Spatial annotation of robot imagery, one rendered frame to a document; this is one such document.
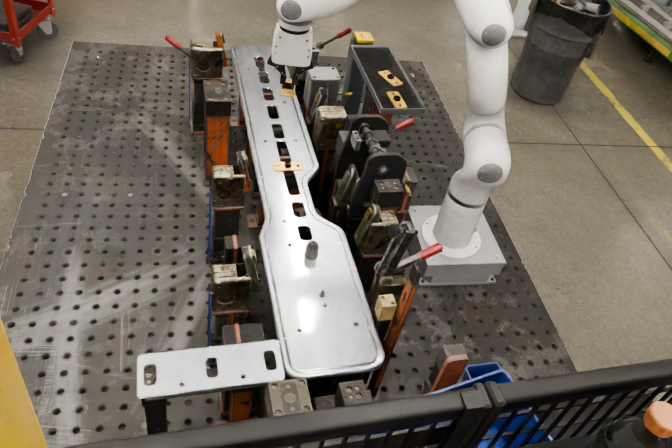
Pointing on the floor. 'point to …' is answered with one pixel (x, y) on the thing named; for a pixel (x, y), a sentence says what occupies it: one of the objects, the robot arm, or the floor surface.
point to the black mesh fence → (502, 400)
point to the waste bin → (558, 39)
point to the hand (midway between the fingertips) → (288, 79)
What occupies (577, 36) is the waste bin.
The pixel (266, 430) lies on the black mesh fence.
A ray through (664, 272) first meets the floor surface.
